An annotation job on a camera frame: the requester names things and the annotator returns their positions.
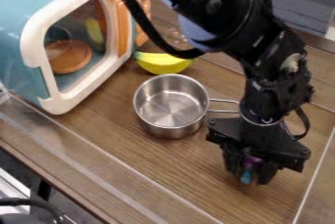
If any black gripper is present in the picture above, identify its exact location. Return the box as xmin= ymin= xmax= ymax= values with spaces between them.
xmin=206 ymin=117 xmax=311 ymax=185

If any purple toy eggplant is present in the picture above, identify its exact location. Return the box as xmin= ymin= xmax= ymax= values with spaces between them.
xmin=240 ymin=156 xmax=263 ymax=184

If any silver pot with handle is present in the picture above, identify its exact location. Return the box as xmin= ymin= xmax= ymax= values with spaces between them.
xmin=133 ymin=73 xmax=238 ymax=139

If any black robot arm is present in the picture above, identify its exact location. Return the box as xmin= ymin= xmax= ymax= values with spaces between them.
xmin=122 ymin=0 xmax=313 ymax=185

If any yellow toy banana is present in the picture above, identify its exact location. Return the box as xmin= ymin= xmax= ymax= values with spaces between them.
xmin=134 ymin=51 xmax=194 ymax=74

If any orange microwave turntable plate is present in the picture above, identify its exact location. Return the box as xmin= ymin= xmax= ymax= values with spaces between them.
xmin=45 ymin=40 xmax=92 ymax=74

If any blue toy microwave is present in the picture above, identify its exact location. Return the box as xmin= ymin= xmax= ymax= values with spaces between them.
xmin=0 ymin=0 xmax=147 ymax=114

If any black cable bottom left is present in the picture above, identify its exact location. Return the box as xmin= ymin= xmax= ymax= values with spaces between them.
xmin=0 ymin=198 xmax=67 ymax=224

